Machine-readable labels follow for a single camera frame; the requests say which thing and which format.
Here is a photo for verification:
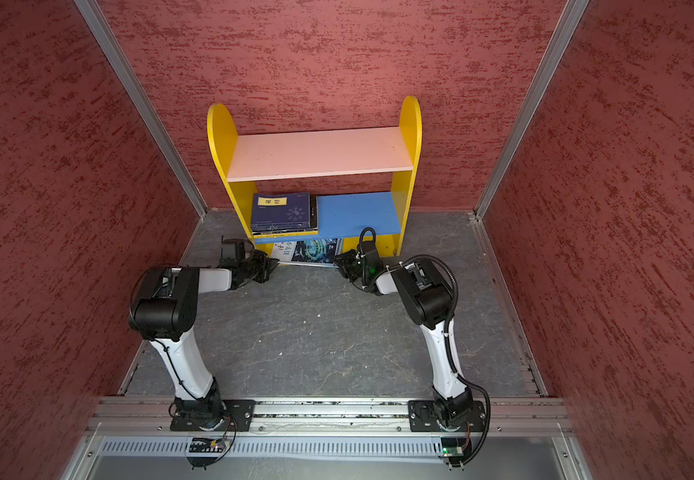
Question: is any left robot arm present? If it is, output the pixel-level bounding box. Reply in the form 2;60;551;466
128;250;278;431

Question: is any right corner aluminium profile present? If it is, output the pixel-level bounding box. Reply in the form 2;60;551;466
474;0;589;221

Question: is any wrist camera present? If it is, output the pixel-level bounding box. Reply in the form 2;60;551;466
219;238;254;269
357;239;381;263

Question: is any left circuit board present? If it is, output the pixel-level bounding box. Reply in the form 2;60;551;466
188;437;232;456

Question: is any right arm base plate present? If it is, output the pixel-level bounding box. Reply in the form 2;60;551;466
407;400;487;432

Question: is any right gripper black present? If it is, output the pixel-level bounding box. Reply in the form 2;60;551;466
332;248;371;282

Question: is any left corner aluminium profile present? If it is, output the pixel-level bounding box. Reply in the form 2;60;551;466
74;0;209;219

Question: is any navy book yellow label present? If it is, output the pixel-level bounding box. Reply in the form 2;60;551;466
250;193;318;235

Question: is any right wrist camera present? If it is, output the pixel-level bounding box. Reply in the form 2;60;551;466
357;239;381;263

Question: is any corner aluminium profile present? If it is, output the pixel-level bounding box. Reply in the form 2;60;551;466
474;0;589;221
74;0;209;219

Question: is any right circuit board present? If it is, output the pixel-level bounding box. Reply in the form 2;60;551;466
439;437;472;463

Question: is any black corrugated cable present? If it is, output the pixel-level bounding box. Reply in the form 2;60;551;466
357;226;492;466

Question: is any white science magazine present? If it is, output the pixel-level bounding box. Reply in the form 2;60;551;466
271;238;343;268

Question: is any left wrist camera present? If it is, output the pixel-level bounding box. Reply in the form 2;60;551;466
219;238;254;269

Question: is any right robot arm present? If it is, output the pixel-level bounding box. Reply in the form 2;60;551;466
335;250;474;431

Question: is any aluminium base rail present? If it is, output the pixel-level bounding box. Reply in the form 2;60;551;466
84;396;575;437

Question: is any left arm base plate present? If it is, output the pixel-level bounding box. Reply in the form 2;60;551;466
169;398;256;433

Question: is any slotted cable duct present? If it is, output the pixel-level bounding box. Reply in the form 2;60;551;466
99;436;441;460

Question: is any circuit board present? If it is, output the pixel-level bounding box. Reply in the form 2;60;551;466
188;437;232;456
439;437;472;463

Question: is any yellow pink blue bookshelf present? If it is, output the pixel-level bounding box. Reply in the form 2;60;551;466
207;96;423;257

